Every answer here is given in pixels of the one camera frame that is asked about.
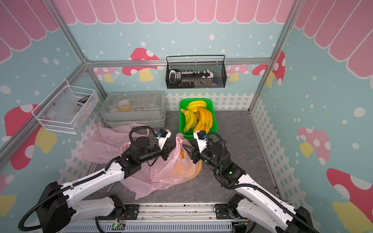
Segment pink plastic bag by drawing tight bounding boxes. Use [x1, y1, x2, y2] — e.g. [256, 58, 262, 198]
[121, 133, 202, 200]

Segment pink plastic bags pile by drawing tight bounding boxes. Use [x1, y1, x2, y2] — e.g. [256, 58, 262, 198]
[79, 123, 139, 164]

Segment yellow banana bunch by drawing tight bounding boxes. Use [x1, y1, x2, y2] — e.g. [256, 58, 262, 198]
[180, 148, 186, 159]

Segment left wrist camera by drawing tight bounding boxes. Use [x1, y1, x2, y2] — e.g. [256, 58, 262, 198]
[156, 129, 172, 150]

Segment green plastic basket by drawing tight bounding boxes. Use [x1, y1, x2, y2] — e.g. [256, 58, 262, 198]
[178, 98, 219, 138]

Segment white wire mesh basket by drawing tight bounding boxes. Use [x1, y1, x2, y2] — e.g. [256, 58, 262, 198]
[32, 80, 99, 135]

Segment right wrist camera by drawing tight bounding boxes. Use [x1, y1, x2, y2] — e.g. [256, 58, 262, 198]
[193, 130, 207, 153]

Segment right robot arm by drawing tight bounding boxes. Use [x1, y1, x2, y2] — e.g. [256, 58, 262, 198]
[184, 130, 317, 233]

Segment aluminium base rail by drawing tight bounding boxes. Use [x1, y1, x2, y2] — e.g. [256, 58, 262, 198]
[63, 202, 256, 233]

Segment black wire mesh basket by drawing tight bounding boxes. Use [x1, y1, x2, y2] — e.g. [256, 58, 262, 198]
[165, 55, 227, 89]

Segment clear plastic storage box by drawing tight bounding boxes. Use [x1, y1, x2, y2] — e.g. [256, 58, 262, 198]
[100, 91, 167, 128]

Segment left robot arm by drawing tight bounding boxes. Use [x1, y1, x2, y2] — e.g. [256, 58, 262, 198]
[18, 125, 175, 233]

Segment bananas in green basket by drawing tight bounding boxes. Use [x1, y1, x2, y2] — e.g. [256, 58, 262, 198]
[180, 100, 214, 135]

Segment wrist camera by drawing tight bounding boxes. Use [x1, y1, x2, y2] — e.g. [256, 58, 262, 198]
[193, 130, 207, 153]
[156, 129, 172, 150]

